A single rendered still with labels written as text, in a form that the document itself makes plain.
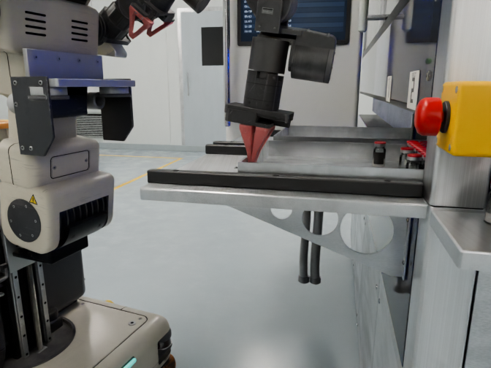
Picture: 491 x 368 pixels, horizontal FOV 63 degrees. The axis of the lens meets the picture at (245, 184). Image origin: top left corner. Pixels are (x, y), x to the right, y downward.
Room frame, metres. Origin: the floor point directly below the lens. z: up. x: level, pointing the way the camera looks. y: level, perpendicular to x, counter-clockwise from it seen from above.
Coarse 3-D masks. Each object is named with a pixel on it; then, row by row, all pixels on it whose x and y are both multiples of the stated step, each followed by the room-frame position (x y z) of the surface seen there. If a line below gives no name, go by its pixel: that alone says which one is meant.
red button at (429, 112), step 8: (424, 104) 0.42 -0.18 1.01; (432, 104) 0.41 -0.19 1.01; (440, 104) 0.41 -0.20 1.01; (416, 112) 0.43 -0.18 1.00; (424, 112) 0.41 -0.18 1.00; (432, 112) 0.41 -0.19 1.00; (440, 112) 0.41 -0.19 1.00; (416, 120) 0.42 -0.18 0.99; (424, 120) 0.41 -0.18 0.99; (432, 120) 0.41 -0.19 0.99; (440, 120) 0.41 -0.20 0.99; (416, 128) 0.43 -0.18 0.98; (424, 128) 0.41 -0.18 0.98; (432, 128) 0.41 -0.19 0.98; (440, 128) 0.41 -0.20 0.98
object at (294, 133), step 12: (288, 132) 1.18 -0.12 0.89; (300, 132) 1.17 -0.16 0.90; (312, 132) 1.16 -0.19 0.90; (324, 132) 1.15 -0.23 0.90; (336, 132) 1.15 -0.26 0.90; (348, 132) 1.14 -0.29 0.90; (360, 132) 1.13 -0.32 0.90; (372, 132) 1.13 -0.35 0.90; (384, 132) 1.12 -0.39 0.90; (396, 132) 1.11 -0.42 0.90; (408, 132) 1.10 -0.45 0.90
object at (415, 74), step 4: (412, 72) 0.68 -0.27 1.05; (416, 72) 0.64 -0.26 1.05; (412, 76) 0.68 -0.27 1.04; (416, 76) 0.64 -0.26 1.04; (416, 80) 0.64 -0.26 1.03; (412, 84) 0.67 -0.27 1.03; (416, 84) 0.63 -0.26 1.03; (408, 88) 0.70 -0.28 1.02; (416, 88) 0.63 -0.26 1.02; (408, 92) 0.70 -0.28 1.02; (412, 92) 0.67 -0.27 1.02; (416, 92) 0.63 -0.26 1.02; (408, 96) 0.70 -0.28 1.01; (412, 96) 0.66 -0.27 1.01; (416, 96) 0.63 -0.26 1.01; (408, 100) 0.69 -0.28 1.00; (416, 100) 0.63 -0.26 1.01; (408, 104) 0.69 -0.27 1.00; (412, 104) 0.66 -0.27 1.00; (412, 108) 0.65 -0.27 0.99
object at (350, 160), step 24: (288, 144) 0.84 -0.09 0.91; (312, 144) 0.83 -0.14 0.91; (336, 144) 0.82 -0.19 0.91; (360, 144) 0.80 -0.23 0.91; (240, 168) 0.60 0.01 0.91; (264, 168) 0.59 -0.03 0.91; (288, 168) 0.58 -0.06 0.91; (312, 168) 0.57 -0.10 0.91; (336, 168) 0.57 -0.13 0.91; (360, 168) 0.56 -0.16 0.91; (384, 168) 0.55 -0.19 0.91
